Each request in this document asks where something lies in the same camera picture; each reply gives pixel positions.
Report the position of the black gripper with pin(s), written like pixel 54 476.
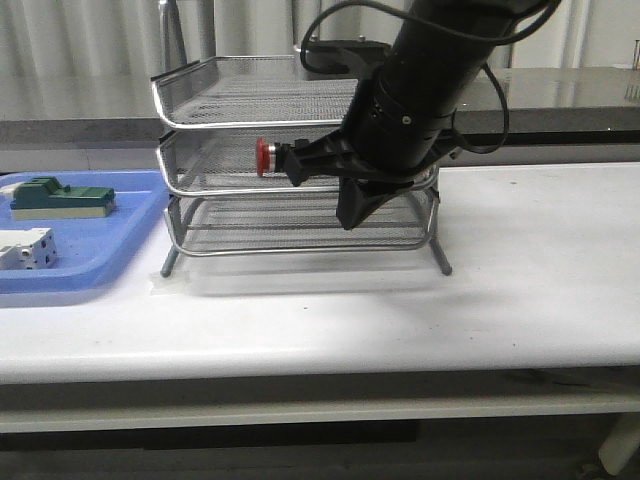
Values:
pixel 395 129

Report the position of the red emergency stop button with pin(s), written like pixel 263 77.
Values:
pixel 270 157

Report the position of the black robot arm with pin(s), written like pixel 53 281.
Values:
pixel 447 40

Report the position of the clear tape patch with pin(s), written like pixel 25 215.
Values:
pixel 176 283

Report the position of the dark back counter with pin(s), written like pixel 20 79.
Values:
pixel 547 106

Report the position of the blue plastic tray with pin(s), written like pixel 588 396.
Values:
pixel 91 251

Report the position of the green terminal block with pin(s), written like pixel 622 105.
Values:
pixel 45 197

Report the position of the white circuit breaker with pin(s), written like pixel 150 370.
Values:
pixel 28 249

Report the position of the white table leg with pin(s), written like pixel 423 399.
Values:
pixel 620 444

